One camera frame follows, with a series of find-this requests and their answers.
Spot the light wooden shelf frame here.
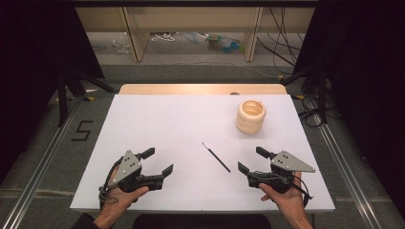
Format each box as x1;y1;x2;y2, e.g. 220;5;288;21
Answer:
75;5;317;64

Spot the left hand-held gripper cable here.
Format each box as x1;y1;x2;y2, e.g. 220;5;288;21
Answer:
97;157;123;206

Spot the ribbed wooden cup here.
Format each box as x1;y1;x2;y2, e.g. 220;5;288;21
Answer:
235;99;267;135

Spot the white cord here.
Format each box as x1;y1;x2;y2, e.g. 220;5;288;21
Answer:
150;31;180;43

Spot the colourful plastic clutter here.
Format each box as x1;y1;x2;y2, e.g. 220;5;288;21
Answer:
205;32;245;55

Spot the bundle of black cables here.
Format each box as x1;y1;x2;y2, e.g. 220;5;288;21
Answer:
256;7;305;76

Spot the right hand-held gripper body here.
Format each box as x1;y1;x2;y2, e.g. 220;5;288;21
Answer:
246;150;316;195

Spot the black curtain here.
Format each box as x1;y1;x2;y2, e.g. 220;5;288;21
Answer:
0;0;106;184
292;0;405;220

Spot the black tripod stand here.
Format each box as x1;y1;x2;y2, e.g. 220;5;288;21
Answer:
56;65;117;128
280;63;330;125

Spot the hand-held gripper cable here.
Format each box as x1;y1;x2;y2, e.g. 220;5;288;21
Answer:
97;157;123;206
290;175;315;208

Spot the person's left hand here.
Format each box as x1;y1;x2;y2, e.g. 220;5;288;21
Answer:
100;165;150;219

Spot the aluminium floor rail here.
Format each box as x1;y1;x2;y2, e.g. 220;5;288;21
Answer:
0;94;84;229
309;98;385;229

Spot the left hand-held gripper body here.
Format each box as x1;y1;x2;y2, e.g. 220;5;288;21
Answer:
107;150;164;194

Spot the coiled black floor cable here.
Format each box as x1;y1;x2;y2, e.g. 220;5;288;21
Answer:
297;94;327;129

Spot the right hand-held gripper cable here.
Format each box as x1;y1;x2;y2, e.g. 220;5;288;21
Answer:
290;175;315;208

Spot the thin black stick tool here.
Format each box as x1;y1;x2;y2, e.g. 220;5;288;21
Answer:
202;141;232;174

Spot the person's right hand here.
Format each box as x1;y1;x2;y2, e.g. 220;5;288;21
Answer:
258;171;308;214

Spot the clear plastic bag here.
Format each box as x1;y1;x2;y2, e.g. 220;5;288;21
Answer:
112;31;132;54

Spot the white table mat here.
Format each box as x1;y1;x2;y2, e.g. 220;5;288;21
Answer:
69;94;336;214

